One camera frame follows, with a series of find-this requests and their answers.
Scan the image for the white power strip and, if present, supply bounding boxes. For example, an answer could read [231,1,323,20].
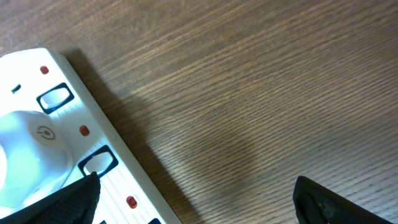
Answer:
[1,48,179,223]

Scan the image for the white charger plug adapter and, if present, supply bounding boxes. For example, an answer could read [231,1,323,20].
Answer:
[1,111,73,209]

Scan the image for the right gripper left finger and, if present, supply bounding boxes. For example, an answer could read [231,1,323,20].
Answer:
[1,172,101,224]

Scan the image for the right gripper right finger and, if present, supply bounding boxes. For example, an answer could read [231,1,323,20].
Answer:
[293,176,392,224]

